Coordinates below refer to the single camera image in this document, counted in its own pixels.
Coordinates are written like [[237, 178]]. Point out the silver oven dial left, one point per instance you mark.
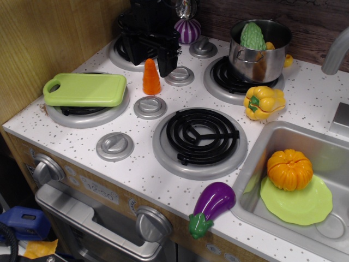
[[46, 170]]

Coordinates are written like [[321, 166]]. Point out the steel cooking pot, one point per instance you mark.
[[256, 65]]

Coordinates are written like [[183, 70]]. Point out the purple striped toy onion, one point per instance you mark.
[[189, 30]]

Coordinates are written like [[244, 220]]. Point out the yellow cloth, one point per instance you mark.
[[38, 249]]

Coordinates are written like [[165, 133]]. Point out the silver knob upper centre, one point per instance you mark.
[[181, 76]]

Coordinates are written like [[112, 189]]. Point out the silver oven door handle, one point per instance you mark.
[[95, 232]]

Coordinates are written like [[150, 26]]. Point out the silver oven dial right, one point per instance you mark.
[[151, 225]]

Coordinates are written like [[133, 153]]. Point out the silver knob back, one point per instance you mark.
[[203, 48]]

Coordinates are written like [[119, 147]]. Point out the orange toy carrot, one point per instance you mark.
[[151, 80]]

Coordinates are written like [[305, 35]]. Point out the light green plastic plate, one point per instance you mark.
[[308, 206]]

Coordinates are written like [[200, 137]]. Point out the green plastic cutting board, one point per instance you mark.
[[85, 90]]

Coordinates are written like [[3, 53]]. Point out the front right black burner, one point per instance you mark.
[[199, 144]]

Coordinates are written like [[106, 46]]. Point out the silver toy sink basin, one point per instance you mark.
[[329, 158]]

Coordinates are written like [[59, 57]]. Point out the silver oven dial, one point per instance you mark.
[[151, 225], [46, 170]]

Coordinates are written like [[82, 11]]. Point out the yellow toy bell pepper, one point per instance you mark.
[[262, 101]]

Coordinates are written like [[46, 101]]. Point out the silver knob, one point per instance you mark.
[[150, 107], [181, 76], [203, 48], [114, 147]]

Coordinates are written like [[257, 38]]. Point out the silver knob front left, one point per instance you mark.
[[114, 147]]

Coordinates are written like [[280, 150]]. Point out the orange toy pumpkin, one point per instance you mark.
[[289, 170]]

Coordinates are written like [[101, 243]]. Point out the back right burner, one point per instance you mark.
[[226, 87]]

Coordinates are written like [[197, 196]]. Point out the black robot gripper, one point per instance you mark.
[[147, 24]]

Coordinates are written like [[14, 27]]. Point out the blue device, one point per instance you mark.
[[27, 224]]

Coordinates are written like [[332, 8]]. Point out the grey toy faucet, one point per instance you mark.
[[336, 54]]

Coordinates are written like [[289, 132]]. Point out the back left burner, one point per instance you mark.
[[120, 58]]

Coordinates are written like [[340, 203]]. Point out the purple toy eggplant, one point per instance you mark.
[[216, 199]]

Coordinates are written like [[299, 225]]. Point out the small yellow toy behind pot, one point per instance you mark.
[[288, 61]]

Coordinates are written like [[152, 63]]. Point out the front left burner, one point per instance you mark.
[[87, 117]]

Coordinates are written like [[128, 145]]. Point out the orange toy inside pot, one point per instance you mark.
[[270, 46]]

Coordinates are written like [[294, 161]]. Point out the green toy bitter gourd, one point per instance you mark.
[[252, 37]]

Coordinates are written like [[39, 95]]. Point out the hanging silver spoon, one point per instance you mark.
[[186, 9]]

